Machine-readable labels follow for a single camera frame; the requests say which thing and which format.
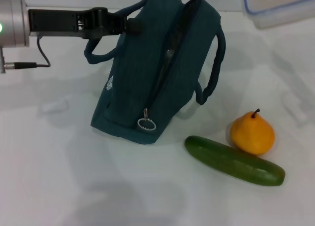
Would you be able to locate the clear blue-rimmed food container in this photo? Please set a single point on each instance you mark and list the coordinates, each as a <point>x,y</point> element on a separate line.
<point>278,7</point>

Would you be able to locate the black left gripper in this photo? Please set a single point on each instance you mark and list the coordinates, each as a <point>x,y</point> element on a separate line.
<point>54,22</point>

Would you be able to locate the yellow pear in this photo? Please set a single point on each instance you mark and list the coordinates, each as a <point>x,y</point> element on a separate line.
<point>253,135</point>

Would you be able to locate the dark teal insulated lunch bag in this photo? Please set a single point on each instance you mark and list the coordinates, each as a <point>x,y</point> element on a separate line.
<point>137,88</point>

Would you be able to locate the green cucumber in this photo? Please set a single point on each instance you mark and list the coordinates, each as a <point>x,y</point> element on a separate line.
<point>233,162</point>

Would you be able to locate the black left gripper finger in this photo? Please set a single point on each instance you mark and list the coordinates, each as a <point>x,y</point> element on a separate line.
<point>134,26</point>

